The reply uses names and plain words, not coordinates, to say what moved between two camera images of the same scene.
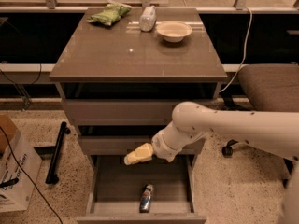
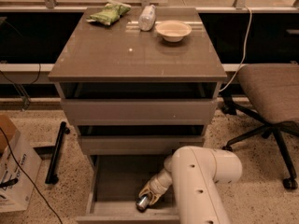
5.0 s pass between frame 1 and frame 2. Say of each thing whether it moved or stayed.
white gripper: moved
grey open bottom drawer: stayed
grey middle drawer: stayed
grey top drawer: stayed
